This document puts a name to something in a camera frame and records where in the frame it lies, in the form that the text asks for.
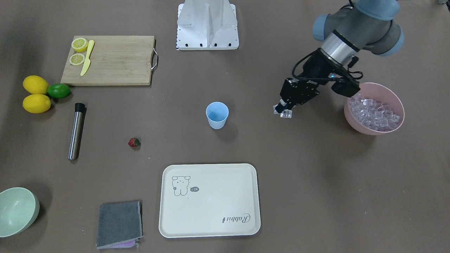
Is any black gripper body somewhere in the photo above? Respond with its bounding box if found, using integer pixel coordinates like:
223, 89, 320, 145
279, 49, 343, 106

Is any clear ice cube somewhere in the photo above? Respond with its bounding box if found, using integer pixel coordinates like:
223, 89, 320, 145
273, 105, 293, 118

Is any red strawberry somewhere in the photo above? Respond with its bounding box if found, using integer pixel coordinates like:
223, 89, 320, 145
128, 137, 141, 148

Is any steel muddler black tip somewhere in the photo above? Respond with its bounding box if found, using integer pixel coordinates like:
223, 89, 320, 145
68, 103, 86, 161

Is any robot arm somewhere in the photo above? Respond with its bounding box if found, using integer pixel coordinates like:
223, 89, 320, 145
274, 0, 405, 114

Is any light blue plastic cup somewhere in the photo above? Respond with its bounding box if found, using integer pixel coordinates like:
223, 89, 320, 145
206, 102, 229, 130

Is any pile of ice cubes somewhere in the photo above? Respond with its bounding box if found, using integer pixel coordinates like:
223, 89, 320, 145
344, 93, 404, 136

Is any pink bowl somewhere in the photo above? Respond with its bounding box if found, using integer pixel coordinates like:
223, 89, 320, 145
344, 82, 405, 136

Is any cream rabbit tray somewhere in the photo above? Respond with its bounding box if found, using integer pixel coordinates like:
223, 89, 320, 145
159, 163, 261, 238

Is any bamboo cutting board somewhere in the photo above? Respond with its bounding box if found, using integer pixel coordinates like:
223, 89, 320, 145
61, 35, 158, 86

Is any yellow plastic knife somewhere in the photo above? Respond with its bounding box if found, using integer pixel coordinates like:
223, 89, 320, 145
80, 40, 95, 76

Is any grey folded cloth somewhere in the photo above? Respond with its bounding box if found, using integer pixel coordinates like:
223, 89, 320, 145
96, 200, 143, 249

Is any lemon half lower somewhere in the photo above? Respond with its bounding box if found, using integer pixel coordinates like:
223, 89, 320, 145
69, 53, 85, 66

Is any lemon half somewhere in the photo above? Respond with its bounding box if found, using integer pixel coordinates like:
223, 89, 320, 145
69, 53, 85, 66
71, 37, 88, 52

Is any lemon half upper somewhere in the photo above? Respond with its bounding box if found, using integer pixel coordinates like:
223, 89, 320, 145
71, 37, 88, 52

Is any green lime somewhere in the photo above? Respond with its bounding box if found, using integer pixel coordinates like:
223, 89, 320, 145
47, 83, 71, 99

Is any yellow lemon lower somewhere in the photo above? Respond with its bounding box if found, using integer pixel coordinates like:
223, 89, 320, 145
22, 93, 51, 113

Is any yellow lemon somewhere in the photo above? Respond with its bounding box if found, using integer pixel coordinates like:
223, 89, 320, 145
22, 75, 50, 95
22, 93, 51, 113

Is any yellow lemon upper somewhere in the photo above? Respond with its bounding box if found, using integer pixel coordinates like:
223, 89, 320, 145
22, 75, 50, 95

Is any light green bowl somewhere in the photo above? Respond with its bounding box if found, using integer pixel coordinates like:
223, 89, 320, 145
0, 187, 40, 238

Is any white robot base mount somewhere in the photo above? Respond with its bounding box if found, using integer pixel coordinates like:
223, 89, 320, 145
176, 0, 239, 50

